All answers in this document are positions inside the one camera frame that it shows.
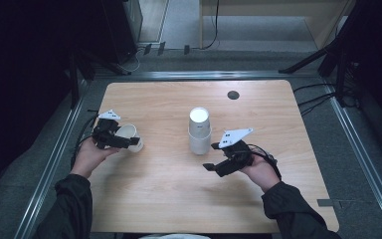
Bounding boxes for right hand-held gripper cable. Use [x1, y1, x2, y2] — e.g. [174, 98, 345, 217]
[247, 143, 283, 182]

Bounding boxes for black computer tower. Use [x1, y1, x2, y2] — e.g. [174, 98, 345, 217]
[100, 0, 143, 64]

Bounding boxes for black tripod stand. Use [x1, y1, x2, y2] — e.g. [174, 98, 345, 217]
[278, 0, 382, 108]

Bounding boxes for left hand-held gripper cable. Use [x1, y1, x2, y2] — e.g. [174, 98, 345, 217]
[71, 109, 99, 167]

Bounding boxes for black hanging cable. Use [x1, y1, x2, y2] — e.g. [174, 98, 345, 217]
[202, 0, 221, 51]

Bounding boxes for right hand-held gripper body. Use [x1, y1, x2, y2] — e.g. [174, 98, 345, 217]
[217, 127, 255, 177]

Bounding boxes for black floor cables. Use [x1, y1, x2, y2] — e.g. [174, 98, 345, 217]
[292, 83, 337, 118]

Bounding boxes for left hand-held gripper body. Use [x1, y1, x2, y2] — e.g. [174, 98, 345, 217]
[92, 109, 121, 149]

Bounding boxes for light wooden cabinet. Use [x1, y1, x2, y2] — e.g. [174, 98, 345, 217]
[198, 0, 356, 50]

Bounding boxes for person's left hand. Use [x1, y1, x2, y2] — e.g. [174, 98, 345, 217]
[70, 135, 120, 179]

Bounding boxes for white floor cable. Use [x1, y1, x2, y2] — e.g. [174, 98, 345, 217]
[122, 48, 141, 73]

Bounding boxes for metal floor rail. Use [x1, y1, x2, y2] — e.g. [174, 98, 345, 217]
[13, 79, 89, 239]
[322, 79, 382, 239]
[93, 70, 319, 82]

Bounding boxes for hand-held gripper cable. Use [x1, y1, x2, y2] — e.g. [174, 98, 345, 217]
[247, 143, 283, 182]
[71, 109, 99, 167]

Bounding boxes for person's right hand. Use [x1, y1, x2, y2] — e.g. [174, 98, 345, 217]
[240, 153, 282, 193]

